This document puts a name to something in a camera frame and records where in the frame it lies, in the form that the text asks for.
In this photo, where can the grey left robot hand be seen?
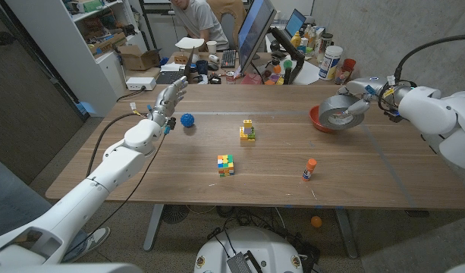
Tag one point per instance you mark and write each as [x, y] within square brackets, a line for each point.
[169, 100]

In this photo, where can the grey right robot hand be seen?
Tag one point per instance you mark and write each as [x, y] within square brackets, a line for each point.
[368, 89]

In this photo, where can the grey duct tape roll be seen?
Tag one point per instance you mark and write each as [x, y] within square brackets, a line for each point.
[330, 104]

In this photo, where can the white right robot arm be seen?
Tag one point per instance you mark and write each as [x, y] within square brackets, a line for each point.
[433, 113]

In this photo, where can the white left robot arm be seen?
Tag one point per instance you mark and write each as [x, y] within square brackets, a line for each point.
[110, 170]

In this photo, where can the red bowl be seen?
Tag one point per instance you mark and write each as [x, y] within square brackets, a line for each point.
[315, 119]

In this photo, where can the yellow toy lego stack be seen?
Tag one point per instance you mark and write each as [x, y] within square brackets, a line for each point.
[247, 132]

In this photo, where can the dark open laptop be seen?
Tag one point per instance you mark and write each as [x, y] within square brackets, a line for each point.
[171, 77]

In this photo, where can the blue spiky ball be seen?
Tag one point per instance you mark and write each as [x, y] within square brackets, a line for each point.
[187, 120]

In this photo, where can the red cup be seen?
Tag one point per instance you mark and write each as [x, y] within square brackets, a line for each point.
[349, 64]

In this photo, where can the white box device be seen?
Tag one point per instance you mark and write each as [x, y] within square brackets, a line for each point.
[141, 83]

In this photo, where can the dark mug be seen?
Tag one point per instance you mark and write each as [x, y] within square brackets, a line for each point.
[202, 67]

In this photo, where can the white wipes canister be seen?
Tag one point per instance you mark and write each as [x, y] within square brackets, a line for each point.
[330, 62]

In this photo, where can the open cardboard box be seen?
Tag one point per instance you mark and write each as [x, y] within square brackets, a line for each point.
[141, 58]

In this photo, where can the white plate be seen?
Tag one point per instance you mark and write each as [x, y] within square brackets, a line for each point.
[189, 42]

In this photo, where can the white cup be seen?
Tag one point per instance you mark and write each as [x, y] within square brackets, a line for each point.
[211, 47]

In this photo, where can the black keyboard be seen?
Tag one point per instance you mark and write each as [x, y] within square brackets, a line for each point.
[228, 58]

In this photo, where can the seated person grey shirt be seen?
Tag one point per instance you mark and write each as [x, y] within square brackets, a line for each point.
[202, 22]

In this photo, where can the green ball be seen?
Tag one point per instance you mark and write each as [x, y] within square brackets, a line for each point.
[288, 64]

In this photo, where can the colourful puzzle cube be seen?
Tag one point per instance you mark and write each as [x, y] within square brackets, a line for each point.
[225, 165]

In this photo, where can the yellow bottle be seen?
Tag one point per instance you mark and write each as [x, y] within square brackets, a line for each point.
[296, 39]

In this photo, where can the small orange ball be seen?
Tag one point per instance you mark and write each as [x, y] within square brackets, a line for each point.
[277, 69]

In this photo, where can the white shelf unit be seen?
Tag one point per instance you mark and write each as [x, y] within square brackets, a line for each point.
[80, 57]

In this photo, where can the laptop with blue screen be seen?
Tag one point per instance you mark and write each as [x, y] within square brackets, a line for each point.
[294, 22]

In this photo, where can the tan office chair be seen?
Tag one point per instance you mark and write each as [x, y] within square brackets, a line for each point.
[228, 19]

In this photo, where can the orange glue stick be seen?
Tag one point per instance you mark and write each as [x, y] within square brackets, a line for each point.
[309, 170]

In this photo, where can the black computer monitor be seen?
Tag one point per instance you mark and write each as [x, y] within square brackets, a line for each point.
[255, 32]

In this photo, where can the black floor fan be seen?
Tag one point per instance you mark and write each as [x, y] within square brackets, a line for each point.
[175, 213]

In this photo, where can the grey table leg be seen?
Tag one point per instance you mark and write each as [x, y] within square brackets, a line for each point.
[153, 227]
[346, 235]

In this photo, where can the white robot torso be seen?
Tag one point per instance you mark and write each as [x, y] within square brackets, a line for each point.
[247, 246]

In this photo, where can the standing person in jeans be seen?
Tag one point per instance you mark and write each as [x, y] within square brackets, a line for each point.
[12, 204]

